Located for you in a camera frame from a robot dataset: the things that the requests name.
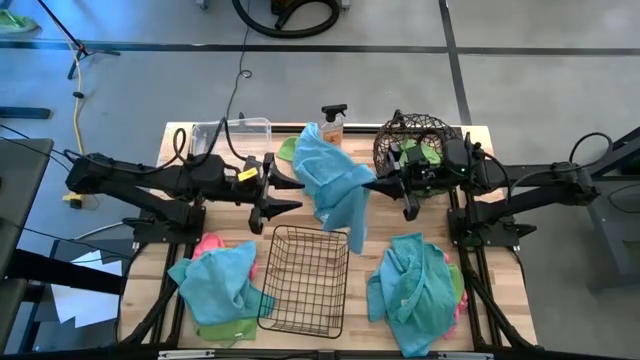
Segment black vacuum hose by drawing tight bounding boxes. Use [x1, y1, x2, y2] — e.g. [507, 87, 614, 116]
[230, 0, 341, 40]

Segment pink microfiber towel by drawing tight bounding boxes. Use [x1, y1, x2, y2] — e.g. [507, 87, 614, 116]
[442, 252, 470, 341]
[192, 232, 259, 281]

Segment grey metal stand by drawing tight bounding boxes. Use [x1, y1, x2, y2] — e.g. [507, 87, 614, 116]
[584, 124, 640, 291]

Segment white paper sheets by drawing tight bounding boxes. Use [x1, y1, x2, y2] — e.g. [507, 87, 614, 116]
[49, 248, 126, 326]

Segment black aluminium rig frame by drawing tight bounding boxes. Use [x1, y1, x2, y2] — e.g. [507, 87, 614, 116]
[114, 122, 541, 360]

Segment clear plastic bin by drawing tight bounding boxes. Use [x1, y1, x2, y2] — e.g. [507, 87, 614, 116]
[188, 117, 274, 161]

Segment green cloth on floor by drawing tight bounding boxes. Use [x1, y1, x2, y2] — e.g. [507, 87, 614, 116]
[0, 9, 39, 35]

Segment black tripod stand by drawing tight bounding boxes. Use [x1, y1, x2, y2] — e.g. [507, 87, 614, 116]
[34, 0, 121, 81]

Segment dark grey desk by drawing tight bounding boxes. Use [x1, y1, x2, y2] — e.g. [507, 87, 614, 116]
[0, 137, 55, 351]

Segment yellow floor cable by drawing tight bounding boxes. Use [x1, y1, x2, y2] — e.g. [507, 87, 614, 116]
[52, 19, 86, 156]

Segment orange spray bottle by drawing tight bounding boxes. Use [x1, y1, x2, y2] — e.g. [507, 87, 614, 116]
[319, 103, 349, 149]

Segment thin black floor cable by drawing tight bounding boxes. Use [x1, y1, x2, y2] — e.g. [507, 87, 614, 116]
[224, 0, 254, 121]

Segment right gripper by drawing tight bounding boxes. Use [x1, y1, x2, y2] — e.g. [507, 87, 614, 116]
[361, 144, 450, 222]

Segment black floor bar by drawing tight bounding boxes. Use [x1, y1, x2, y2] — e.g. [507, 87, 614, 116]
[0, 106, 52, 120]

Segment black woven round basket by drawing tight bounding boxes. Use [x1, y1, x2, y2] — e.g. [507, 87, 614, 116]
[372, 112, 464, 199]

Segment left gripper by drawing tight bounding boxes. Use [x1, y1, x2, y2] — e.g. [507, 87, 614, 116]
[227, 152, 306, 236]

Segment green microfiber towel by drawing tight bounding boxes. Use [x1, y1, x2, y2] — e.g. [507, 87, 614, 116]
[197, 317, 259, 346]
[276, 135, 301, 164]
[446, 262, 466, 306]
[397, 138, 444, 169]

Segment teal microfiber towel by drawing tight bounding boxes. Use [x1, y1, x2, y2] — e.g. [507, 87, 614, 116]
[384, 232, 459, 359]

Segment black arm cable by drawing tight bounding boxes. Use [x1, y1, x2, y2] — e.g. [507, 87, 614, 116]
[172, 115, 251, 169]
[568, 131, 615, 169]

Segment black wire rectangular basket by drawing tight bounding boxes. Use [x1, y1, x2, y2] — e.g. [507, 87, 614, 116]
[256, 224, 351, 340]

